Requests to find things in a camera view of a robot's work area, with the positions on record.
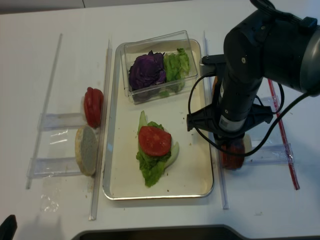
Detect clear acrylic rail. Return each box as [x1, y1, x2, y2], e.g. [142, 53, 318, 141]
[25, 33, 63, 190]
[88, 38, 113, 221]

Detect tomato slice on lettuce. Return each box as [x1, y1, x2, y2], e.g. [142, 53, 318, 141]
[138, 126, 172, 157]

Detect green lettuce in container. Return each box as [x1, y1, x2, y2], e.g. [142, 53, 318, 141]
[163, 48, 191, 82]

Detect white metal tray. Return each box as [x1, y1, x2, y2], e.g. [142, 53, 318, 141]
[102, 39, 215, 201]

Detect clear plastic container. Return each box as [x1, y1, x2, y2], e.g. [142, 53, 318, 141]
[120, 30, 201, 104]

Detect white patty pusher block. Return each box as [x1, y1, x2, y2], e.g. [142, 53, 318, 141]
[243, 134, 252, 153]

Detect clear bun pusher track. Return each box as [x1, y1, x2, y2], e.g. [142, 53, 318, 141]
[253, 96, 281, 115]

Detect green lettuce leaf on tray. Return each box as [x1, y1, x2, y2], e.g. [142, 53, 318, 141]
[136, 111, 169, 188]

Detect clear front acrylic rail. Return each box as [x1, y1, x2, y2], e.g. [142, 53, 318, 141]
[88, 38, 113, 221]

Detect red tomato slices stack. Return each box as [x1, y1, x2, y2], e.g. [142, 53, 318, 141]
[83, 87, 104, 129]

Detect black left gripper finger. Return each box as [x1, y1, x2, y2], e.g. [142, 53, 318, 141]
[0, 214, 18, 240]

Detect clear bread pusher track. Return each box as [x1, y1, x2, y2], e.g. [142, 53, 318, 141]
[27, 157, 82, 179]

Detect red plastic rail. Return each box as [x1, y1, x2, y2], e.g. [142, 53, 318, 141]
[268, 79, 300, 191]

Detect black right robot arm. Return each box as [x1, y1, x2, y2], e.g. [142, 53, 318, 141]
[186, 0, 320, 143]

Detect purple cabbage leaves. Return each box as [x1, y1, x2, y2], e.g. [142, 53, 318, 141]
[129, 50, 166, 91]

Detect clear patty pusher track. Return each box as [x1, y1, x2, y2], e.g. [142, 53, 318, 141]
[243, 143, 295, 166]

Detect clear rear acrylic rail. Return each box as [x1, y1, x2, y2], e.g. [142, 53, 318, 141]
[25, 33, 63, 190]

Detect clear tomato pusher track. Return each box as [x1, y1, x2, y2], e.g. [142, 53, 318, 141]
[37, 113, 87, 131]

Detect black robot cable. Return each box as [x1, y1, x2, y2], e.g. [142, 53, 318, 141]
[187, 72, 320, 157]

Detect white bread slice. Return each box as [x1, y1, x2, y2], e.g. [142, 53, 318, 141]
[75, 125, 98, 177]

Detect dark meat patties stack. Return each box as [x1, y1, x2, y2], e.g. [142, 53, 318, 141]
[220, 139, 245, 170]

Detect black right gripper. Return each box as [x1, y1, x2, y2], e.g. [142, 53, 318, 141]
[186, 99, 273, 148]

